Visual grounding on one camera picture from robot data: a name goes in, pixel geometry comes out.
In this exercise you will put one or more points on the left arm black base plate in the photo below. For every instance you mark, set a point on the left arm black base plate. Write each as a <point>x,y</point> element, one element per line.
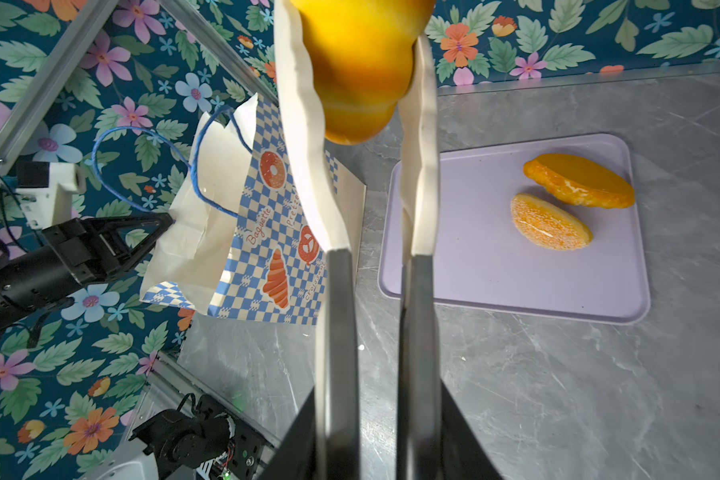
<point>249,450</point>

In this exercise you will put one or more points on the brown sandwich fake bread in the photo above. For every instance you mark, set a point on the brown sandwich fake bread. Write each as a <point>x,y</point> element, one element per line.
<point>547,225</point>

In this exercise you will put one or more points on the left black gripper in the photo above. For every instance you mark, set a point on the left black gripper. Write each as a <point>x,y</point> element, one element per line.
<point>99,250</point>

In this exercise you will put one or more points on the blue checkered paper bag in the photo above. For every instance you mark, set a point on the blue checkered paper bag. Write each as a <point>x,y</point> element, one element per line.
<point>240,245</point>

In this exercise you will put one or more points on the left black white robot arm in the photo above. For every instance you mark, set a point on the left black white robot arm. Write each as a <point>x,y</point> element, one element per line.
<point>24,290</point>

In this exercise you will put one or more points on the aluminium cage frame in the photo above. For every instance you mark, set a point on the aluminium cage frame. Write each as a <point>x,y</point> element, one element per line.
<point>127,114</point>

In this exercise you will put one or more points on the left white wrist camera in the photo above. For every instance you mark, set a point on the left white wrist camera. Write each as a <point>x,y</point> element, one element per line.
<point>45,191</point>

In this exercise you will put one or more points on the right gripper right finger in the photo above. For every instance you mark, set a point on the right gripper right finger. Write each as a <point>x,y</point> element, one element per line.
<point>434,440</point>

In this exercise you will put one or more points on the lilac plastic tray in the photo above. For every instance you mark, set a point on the lilac plastic tray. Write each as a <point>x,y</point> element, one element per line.
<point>479,258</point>

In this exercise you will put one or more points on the striped yellow bun fake bread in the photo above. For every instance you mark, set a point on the striped yellow bun fake bread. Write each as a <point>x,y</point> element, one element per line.
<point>363,60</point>

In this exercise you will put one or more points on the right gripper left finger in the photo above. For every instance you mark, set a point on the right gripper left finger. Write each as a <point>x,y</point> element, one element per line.
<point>336,397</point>

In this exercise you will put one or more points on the flat orange fake bread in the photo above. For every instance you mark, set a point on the flat orange fake bread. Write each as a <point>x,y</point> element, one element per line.
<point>578,181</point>

